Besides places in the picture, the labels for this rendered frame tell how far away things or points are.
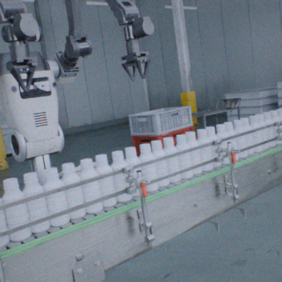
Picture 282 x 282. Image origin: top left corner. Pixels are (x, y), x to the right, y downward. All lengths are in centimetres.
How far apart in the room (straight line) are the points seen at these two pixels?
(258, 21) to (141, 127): 964
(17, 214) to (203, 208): 71
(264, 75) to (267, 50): 83
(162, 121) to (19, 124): 220
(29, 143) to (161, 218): 70
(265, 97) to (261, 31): 477
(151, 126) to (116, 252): 256
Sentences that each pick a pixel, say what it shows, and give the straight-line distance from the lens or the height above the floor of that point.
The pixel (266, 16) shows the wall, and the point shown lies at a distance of 1280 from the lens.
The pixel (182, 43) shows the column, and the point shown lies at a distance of 1164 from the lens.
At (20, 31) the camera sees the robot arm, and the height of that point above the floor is 156.
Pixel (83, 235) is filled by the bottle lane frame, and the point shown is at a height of 96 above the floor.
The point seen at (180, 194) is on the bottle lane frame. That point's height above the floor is 96.
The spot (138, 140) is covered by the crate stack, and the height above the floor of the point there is 84.
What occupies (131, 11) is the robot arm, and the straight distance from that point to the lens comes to 144.
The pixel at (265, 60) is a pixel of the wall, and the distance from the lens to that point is 1277.
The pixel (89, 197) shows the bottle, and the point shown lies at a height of 105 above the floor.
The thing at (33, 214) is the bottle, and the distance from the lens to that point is 105.
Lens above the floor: 135
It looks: 8 degrees down
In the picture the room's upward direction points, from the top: 8 degrees counter-clockwise
